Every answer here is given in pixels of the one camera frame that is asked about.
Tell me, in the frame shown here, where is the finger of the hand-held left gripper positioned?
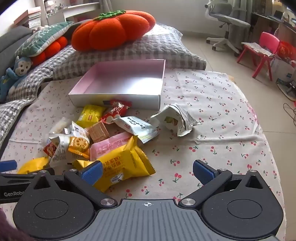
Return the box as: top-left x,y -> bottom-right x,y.
0,160 -> 18,173
0,173 -> 38,184

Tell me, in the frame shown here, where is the torn white snack packet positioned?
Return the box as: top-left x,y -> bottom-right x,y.
150,103 -> 201,137

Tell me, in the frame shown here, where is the grey checkered pillow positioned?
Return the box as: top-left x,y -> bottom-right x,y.
53,24 -> 207,80

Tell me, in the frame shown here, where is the white black-print snack packet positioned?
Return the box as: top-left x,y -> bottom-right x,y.
112,116 -> 159,144

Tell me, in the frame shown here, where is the matte yellow snack packet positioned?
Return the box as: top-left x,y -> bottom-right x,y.
17,156 -> 51,175
92,136 -> 156,193

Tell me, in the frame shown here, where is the grey sofa backrest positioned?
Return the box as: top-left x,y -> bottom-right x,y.
0,27 -> 33,58

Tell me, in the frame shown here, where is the red gift bag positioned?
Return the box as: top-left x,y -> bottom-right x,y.
276,40 -> 296,64

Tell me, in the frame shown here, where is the white grey office chair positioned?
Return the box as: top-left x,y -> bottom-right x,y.
205,0 -> 251,57

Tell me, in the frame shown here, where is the person's left forearm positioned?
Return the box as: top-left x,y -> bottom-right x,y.
0,207 -> 30,241

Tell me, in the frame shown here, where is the gold snack packet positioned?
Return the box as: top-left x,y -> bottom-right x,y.
73,159 -> 93,172

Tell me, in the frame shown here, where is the blue monkey plush toy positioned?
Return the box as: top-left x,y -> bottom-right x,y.
0,56 -> 33,101

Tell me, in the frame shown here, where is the folded newspaper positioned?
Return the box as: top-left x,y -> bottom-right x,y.
242,42 -> 274,57

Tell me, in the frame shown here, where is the white orange biscuit packet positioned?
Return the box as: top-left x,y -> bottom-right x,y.
69,122 -> 91,160

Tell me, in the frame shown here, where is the grey checkered blanket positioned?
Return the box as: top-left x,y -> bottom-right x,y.
0,44 -> 77,149

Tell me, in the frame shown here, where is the teal snowflake cushion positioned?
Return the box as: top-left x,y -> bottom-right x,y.
14,21 -> 74,57

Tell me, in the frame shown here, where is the white cardboard carton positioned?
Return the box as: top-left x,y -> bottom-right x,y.
269,56 -> 296,84

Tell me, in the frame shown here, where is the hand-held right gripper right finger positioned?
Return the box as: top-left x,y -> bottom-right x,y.
179,160 -> 271,208

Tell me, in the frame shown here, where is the red white candy packet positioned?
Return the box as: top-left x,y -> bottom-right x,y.
100,99 -> 132,124

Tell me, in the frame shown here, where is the cherry print bed sheet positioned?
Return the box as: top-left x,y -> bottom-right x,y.
5,68 -> 286,241

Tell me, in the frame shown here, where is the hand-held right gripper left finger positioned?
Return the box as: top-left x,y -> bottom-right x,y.
23,160 -> 118,210

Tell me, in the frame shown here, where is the grey curtain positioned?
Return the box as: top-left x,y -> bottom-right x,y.
229,0 -> 273,47

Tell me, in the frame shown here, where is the small orange pumpkin plush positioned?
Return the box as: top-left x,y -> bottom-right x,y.
30,37 -> 68,67

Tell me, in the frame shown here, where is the white pink-lined cardboard box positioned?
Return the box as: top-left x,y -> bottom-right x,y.
68,59 -> 166,110

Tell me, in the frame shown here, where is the red white-print snack packet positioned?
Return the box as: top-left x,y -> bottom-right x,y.
43,142 -> 57,157

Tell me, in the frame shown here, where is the wooden desk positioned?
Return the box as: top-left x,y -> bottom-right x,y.
251,9 -> 296,44

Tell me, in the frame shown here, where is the pink plastic child chair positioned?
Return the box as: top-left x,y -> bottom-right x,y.
236,32 -> 280,81

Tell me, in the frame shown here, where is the glossy yellow snack packet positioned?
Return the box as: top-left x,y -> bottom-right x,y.
76,105 -> 107,129

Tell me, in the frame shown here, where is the pink snack packet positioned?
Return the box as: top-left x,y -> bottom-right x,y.
90,132 -> 132,161

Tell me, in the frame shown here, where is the silver snack packet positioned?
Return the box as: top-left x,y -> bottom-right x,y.
49,134 -> 71,168

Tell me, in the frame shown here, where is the clear rice cracker packet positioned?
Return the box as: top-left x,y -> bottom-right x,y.
50,116 -> 72,135

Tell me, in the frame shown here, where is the stack of books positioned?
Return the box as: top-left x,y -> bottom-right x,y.
14,6 -> 42,28

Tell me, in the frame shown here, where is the white shelf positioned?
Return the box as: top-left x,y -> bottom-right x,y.
42,0 -> 102,24

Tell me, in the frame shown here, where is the clear wafer biscuit packet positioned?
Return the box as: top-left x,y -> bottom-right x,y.
88,121 -> 109,143

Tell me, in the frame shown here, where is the large orange pumpkin plush pillow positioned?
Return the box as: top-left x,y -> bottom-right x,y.
71,10 -> 156,51

